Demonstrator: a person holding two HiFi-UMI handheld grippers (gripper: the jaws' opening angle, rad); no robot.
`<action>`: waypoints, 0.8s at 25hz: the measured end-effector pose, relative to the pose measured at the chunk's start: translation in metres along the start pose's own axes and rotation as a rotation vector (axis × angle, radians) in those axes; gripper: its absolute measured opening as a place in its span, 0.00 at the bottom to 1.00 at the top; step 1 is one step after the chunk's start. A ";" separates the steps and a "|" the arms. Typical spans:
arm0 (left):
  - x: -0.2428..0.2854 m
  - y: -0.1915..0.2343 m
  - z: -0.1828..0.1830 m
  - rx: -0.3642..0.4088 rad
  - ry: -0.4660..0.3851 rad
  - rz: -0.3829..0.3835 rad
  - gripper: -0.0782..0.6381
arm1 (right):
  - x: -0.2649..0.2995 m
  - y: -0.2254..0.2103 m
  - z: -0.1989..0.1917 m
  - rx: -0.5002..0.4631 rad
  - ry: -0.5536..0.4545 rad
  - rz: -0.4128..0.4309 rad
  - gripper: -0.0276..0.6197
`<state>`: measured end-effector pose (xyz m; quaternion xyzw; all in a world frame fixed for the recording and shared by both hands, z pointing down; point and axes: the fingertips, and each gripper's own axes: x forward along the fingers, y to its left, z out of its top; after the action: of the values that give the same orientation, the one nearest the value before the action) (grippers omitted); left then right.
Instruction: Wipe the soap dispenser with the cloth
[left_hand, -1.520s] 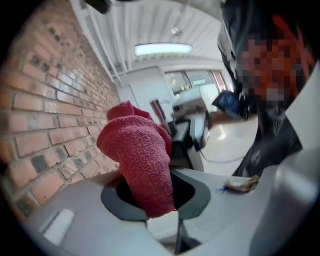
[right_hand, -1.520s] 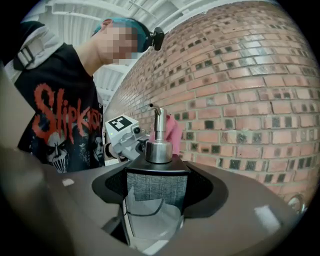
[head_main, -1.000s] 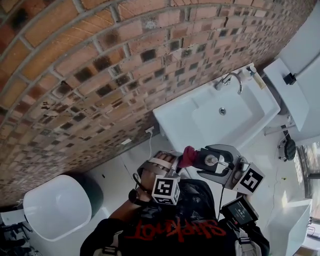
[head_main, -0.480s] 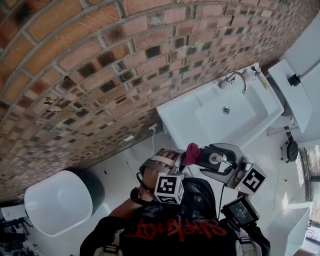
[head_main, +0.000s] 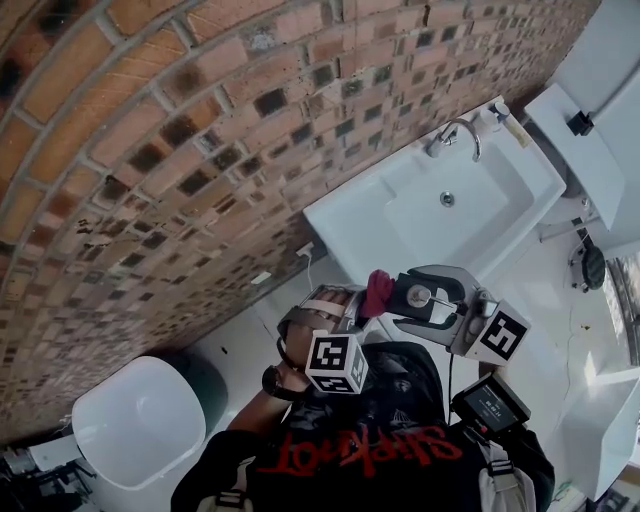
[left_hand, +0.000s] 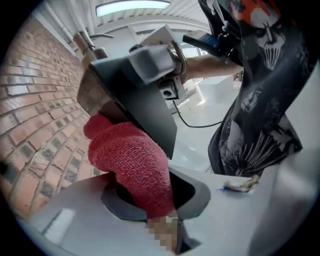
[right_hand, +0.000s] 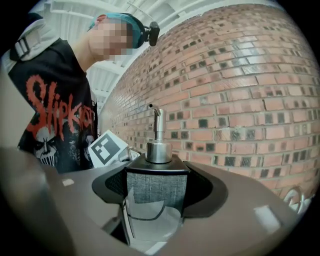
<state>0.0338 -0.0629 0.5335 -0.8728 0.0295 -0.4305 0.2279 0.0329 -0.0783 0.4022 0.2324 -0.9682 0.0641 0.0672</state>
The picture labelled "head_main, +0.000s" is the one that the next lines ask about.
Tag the small black box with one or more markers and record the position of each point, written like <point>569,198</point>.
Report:
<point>580,124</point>

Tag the white toilet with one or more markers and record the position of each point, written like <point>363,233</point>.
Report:
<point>137,420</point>

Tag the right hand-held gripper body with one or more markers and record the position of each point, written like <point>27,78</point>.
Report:
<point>502,335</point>

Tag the beige flat strip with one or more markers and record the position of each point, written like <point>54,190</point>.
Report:
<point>519,135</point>

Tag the person in black shirt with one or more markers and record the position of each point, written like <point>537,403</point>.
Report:
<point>370,400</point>

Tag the black wristwatch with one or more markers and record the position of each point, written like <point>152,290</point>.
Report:
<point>280,382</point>

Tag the white soap bottle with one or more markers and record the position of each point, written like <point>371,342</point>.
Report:
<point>489,121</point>

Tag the white sink basin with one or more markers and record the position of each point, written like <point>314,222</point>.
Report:
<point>350,230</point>

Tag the person's left hand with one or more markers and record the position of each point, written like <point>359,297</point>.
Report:
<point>297,345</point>

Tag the chrome faucet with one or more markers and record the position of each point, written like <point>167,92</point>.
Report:
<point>440,140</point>

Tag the white cabinet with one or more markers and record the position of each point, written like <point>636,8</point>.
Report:
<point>615,440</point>

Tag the chrome sink drain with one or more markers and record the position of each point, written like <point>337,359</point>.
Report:
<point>447,198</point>

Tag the black round grille device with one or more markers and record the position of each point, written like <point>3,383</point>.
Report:
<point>594,267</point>

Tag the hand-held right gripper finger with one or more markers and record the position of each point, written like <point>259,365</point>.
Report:
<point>425,332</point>
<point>450,275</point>

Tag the pink cloth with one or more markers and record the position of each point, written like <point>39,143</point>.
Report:
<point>377,292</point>

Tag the white wall socket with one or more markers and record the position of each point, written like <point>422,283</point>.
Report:
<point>305,249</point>
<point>261,278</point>

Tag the window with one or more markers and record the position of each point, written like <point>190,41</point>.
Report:
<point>622,310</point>

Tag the white side table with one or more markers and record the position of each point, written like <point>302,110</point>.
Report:
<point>572,155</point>

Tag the person's left forearm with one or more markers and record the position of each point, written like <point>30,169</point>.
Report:
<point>250,417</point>

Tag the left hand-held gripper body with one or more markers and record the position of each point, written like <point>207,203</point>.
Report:
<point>335,365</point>

